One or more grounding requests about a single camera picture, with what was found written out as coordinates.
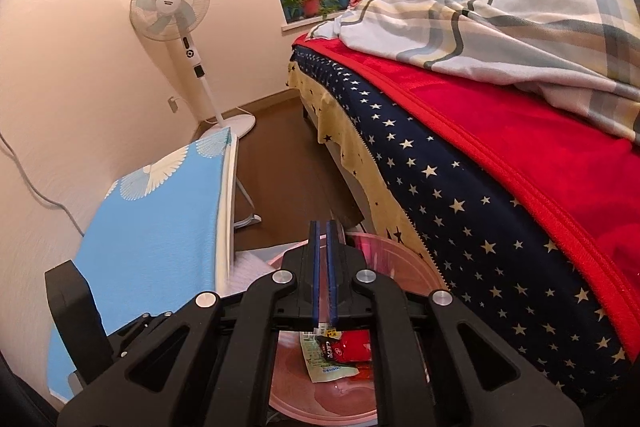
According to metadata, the grey wall cable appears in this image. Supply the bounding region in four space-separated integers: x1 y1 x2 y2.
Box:
0 131 87 238

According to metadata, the potted green plant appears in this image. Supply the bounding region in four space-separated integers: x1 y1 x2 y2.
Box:
281 0 342 18

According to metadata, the black crab snack packet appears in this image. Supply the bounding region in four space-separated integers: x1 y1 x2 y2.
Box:
316 329 372 365

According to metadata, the plaid light blue duvet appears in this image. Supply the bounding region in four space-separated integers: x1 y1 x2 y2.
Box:
307 0 639 143

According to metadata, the green white snack wrapper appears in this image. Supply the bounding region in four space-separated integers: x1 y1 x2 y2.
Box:
299 333 359 384

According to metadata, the navy star bed sheet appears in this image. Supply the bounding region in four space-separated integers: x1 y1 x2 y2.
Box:
290 45 632 405

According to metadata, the white foam pad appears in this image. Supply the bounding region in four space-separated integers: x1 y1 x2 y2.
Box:
218 251 276 297

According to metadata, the yellow star bed skirt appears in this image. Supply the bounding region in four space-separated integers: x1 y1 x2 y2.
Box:
288 62 435 267

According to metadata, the white folding table frame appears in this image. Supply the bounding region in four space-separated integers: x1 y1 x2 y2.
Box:
215 128 262 296

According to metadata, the pink plastic trash bin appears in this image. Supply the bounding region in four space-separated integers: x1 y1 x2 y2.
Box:
269 232 446 426

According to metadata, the white standing fan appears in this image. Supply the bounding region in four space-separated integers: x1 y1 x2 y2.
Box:
129 0 256 139

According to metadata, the low wall outlet plug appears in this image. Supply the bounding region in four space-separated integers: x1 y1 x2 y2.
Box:
167 96 193 113

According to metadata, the red blanket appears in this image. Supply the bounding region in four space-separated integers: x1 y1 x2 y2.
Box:
293 37 639 363

